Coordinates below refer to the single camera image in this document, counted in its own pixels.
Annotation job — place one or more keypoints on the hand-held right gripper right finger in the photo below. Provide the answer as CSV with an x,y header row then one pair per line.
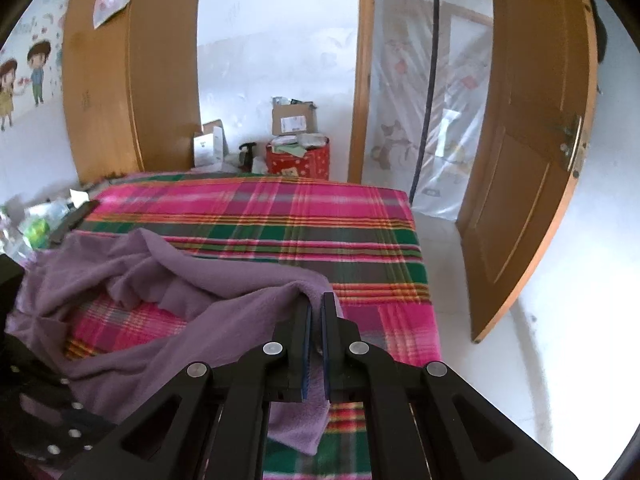
x,y
325,360

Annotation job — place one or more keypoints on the green packet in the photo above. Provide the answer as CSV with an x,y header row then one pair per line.
x,y
36,232

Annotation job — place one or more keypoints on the black smartphone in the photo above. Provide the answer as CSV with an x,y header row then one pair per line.
x,y
72,222

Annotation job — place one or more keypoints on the red patterned box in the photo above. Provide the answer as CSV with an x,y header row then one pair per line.
x,y
300,162

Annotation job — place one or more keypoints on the clear plastic bottle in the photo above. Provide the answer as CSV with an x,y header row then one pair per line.
x,y
12,235

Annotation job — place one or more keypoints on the cartoon wall poster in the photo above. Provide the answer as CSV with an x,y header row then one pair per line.
x,y
35,70

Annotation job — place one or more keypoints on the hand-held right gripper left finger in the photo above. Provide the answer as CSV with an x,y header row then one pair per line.
x,y
304,355

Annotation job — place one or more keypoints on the black pump bottle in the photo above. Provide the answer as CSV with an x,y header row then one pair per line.
x,y
246,155

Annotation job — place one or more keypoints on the wooden door frame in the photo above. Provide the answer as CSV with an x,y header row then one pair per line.
x,y
364,60

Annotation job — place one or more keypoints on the clear plastic sheet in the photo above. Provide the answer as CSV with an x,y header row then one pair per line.
x,y
395,85

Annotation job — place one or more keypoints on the pink green plaid blanket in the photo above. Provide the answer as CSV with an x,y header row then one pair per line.
x,y
300,220

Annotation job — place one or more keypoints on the brown cardboard box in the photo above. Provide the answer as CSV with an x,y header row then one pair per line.
x,y
292,117

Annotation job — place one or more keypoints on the metal door lock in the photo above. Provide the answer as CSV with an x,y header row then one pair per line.
x,y
570,145

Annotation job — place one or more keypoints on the wooden door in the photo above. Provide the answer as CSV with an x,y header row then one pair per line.
x,y
525,135

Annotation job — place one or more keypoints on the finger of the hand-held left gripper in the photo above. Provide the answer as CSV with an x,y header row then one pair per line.
x,y
50,420
10,280

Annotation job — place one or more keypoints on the wooden wardrobe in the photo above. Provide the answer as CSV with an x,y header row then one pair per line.
x,y
125,85

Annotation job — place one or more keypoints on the purple fleece pants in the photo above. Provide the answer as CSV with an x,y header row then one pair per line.
x,y
225,330

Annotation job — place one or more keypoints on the small open cardboard box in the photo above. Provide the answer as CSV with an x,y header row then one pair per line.
x,y
219,132

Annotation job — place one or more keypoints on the white paper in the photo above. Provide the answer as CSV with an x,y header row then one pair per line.
x,y
79,197

